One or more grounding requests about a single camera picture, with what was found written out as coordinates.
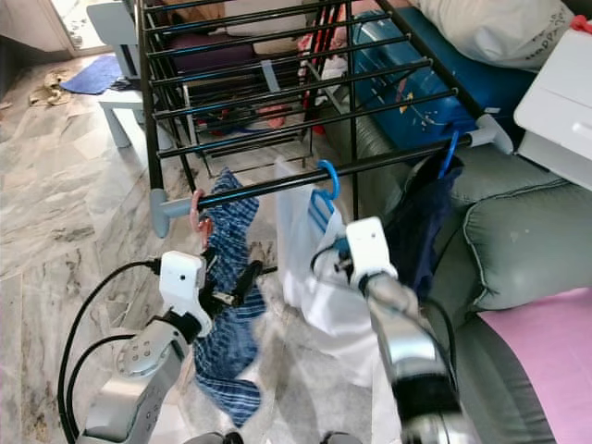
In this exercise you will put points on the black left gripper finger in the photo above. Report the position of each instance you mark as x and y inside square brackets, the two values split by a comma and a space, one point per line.
[252, 277]

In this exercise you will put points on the white cloth garment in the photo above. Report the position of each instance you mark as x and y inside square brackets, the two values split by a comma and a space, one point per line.
[324, 314]

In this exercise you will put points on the blue plastic hanger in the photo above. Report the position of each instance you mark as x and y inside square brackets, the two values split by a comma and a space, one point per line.
[451, 153]
[335, 180]

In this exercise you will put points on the blue plaid shorts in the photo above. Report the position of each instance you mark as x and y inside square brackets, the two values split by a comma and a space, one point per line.
[231, 361]

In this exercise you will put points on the navy garment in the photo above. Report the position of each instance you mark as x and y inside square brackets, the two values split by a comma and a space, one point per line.
[421, 222]

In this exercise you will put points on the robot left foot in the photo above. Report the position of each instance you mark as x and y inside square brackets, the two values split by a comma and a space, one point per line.
[229, 439]

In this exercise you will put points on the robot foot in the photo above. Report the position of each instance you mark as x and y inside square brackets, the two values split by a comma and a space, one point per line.
[340, 439]
[229, 439]

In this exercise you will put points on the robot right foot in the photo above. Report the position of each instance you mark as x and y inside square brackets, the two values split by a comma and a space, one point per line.
[340, 439]

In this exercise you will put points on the green leather sofa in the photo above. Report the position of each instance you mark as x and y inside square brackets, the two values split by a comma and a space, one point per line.
[527, 240]

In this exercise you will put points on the pale plastic child chair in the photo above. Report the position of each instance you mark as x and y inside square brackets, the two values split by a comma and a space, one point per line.
[120, 102]

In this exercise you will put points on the pink sheet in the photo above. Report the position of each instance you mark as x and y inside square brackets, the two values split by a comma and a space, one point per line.
[546, 361]

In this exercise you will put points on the blue floor mat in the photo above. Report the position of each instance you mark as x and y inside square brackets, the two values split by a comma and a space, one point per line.
[91, 74]

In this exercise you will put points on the brown crumpled rag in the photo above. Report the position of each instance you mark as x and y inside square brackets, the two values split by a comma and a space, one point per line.
[51, 88]

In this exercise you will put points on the white drawer cabinet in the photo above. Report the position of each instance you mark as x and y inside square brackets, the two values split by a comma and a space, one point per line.
[560, 111]

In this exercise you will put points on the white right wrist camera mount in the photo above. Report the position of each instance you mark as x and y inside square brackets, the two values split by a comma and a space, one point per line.
[372, 248]

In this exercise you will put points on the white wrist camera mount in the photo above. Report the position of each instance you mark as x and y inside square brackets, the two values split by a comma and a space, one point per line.
[183, 282]
[372, 248]

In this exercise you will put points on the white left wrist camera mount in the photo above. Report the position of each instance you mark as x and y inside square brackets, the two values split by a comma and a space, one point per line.
[183, 282]

